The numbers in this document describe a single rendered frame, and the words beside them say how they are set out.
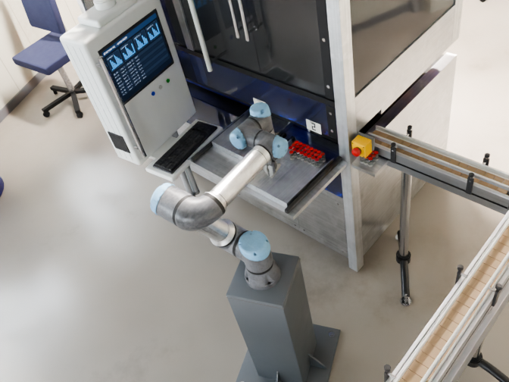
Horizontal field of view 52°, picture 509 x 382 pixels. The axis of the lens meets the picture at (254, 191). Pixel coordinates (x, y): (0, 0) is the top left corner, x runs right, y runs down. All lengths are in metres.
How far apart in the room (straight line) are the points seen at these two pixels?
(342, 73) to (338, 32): 0.18
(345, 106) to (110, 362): 1.92
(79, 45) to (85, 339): 1.71
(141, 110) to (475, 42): 3.10
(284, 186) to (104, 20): 1.10
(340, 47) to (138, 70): 1.07
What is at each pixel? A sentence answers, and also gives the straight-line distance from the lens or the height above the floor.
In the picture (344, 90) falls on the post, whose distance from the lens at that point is 2.19.
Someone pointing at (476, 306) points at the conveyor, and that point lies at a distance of 1.95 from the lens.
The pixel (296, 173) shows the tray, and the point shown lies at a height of 0.88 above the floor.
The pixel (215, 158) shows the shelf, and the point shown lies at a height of 0.88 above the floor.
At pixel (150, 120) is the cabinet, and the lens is 2.82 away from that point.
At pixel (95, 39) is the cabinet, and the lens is 2.50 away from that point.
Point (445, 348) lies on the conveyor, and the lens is 1.81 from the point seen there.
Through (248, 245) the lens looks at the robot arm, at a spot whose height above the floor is 1.02.
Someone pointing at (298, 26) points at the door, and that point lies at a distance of 2.19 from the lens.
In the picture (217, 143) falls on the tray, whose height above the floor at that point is 0.92.
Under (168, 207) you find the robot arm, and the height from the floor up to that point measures 1.38.
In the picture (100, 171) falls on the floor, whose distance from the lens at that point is 4.27.
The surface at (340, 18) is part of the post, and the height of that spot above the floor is 1.61.
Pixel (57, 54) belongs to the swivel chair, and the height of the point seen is 0.56.
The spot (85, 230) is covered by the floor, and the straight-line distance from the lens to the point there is 3.88.
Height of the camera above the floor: 2.57
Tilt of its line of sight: 45 degrees down
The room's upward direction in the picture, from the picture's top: 15 degrees counter-clockwise
